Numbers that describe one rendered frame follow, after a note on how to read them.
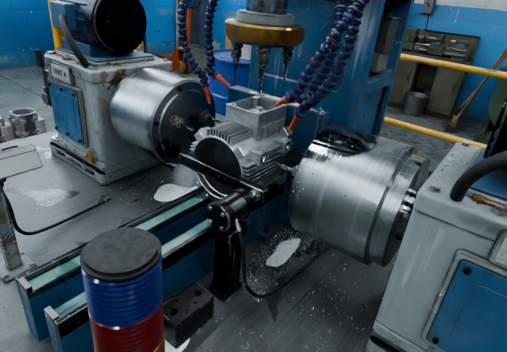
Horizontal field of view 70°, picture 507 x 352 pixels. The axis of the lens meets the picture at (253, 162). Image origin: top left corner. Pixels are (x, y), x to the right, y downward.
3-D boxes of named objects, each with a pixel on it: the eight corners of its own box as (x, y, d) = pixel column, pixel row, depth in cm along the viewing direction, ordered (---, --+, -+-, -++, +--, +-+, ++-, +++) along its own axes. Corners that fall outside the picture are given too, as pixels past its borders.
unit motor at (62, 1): (102, 99, 144) (90, -18, 126) (155, 123, 127) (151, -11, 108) (33, 113, 125) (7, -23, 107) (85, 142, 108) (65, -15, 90)
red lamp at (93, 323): (137, 297, 36) (134, 262, 34) (178, 332, 33) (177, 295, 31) (79, 336, 32) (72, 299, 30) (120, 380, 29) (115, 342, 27)
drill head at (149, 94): (150, 123, 134) (147, 54, 123) (224, 155, 115) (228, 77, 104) (86, 141, 116) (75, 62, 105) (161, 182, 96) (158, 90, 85)
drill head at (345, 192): (305, 191, 99) (321, 102, 88) (470, 262, 78) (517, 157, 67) (248, 231, 81) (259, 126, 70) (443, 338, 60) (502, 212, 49)
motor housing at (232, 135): (238, 164, 109) (242, 103, 100) (290, 188, 99) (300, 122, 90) (188, 188, 94) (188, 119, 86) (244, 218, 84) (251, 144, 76)
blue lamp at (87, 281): (134, 262, 34) (131, 224, 32) (177, 295, 31) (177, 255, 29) (72, 299, 30) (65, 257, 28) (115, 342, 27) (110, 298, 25)
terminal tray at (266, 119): (253, 120, 100) (255, 95, 97) (284, 131, 94) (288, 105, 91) (223, 130, 91) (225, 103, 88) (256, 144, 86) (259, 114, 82)
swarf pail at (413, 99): (397, 114, 489) (403, 93, 477) (403, 108, 513) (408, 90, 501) (421, 119, 475) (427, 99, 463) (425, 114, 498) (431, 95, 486)
